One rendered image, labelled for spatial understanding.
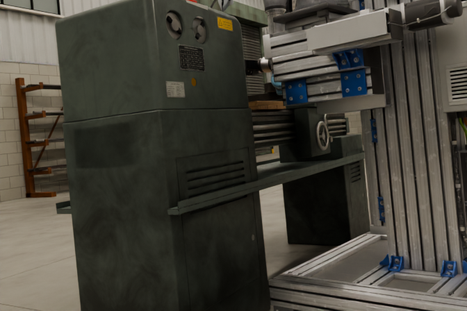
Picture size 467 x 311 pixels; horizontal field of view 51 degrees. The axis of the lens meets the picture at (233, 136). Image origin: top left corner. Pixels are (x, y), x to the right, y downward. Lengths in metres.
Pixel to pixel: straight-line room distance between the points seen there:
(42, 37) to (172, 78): 8.58
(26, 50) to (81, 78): 8.02
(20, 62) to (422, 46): 8.51
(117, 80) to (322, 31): 0.70
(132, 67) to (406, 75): 0.94
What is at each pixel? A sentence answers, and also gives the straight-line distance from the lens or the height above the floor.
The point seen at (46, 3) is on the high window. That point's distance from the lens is 10.42.
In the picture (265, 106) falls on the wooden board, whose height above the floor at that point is 0.88.
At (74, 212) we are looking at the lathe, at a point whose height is 0.53.
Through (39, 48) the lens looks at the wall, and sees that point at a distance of 10.09.
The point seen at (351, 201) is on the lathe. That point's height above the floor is 0.27.
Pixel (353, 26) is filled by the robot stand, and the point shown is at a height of 1.05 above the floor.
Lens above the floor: 0.76
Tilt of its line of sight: level
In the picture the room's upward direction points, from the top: 6 degrees counter-clockwise
